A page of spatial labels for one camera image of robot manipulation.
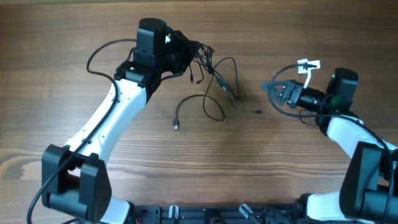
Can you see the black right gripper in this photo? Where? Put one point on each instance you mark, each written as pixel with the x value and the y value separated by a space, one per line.
pixel 291 93

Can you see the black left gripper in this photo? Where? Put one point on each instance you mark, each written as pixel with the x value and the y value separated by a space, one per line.
pixel 185 45

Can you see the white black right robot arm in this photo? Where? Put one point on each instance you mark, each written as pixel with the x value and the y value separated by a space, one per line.
pixel 369 190

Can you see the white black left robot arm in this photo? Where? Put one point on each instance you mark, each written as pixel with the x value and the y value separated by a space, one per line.
pixel 75 180

